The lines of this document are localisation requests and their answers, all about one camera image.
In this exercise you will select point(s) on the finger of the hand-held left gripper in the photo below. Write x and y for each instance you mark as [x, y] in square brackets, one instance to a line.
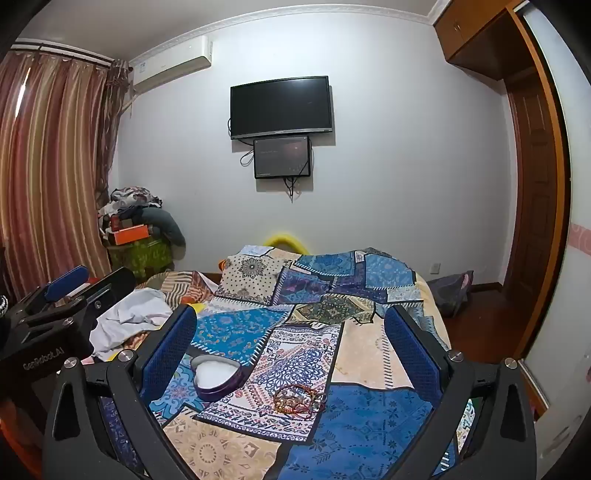
[64, 280]
[113, 284]

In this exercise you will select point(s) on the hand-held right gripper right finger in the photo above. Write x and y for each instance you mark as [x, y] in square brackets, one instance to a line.
[411, 355]

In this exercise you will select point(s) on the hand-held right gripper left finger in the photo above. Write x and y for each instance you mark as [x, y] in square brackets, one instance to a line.
[171, 353]

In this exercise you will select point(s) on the purple heart-shaped jewelry box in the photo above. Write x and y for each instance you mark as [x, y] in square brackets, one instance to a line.
[212, 374]

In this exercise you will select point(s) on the white crumpled cloth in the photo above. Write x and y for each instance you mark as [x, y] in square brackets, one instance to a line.
[134, 314]

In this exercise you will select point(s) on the orange box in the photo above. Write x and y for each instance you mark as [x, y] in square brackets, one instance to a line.
[131, 235]

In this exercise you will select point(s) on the yellow cloth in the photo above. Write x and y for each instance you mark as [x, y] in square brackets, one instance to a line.
[200, 308]

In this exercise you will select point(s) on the orange striped sheet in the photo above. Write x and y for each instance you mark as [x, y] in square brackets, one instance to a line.
[180, 286]

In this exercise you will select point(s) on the grey bag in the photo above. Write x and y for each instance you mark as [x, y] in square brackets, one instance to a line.
[450, 290]

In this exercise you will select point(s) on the patchwork bedspread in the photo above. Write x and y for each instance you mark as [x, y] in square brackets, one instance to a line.
[360, 415]

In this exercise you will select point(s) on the pile of clothes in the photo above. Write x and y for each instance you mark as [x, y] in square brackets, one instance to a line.
[131, 198]

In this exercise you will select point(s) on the striped brown curtain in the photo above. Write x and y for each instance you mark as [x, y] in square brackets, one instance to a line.
[51, 161]

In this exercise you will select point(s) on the wooden door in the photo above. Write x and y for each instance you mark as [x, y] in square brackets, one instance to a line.
[535, 207]

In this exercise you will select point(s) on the white air conditioner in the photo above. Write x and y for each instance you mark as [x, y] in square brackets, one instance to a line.
[171, 64]

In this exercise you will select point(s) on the white sliding wardrobe door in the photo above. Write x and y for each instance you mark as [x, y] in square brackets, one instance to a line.
[572, 184]

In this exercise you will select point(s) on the wooden overhead cabinet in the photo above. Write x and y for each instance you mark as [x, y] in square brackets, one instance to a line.
[471, 37]

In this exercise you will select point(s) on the small black wall monitor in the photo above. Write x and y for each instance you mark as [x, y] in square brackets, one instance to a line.
[282, 157]

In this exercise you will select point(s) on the white curtain rail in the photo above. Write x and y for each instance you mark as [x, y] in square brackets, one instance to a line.
[60, 50]

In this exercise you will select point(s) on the black wall television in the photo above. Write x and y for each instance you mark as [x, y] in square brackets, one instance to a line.
[281, 108]

